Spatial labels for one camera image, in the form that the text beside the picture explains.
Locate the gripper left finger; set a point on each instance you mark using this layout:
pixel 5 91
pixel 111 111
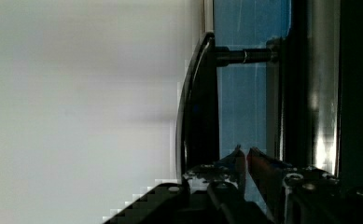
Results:
pixel 233 167

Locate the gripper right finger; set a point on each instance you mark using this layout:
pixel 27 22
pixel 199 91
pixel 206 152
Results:
pixel 268 174

